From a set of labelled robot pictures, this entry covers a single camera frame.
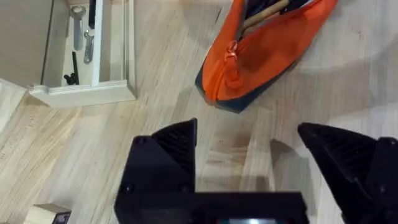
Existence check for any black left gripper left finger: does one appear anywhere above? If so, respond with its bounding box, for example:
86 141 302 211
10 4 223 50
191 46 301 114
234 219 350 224
113 118 198 224

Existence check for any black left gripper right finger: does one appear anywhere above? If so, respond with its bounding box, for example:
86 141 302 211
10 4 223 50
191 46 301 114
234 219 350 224
297 122 398 224

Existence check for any orange soft zip bag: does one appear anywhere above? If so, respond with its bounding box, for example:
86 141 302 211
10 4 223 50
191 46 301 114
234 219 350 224
195 0 339 114

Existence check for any small pale wooden block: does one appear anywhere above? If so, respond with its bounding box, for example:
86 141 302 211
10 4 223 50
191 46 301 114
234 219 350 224
23 203 72 224

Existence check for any white wooden tool box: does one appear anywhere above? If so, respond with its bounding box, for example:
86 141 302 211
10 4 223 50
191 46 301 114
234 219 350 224
28 0 137 110

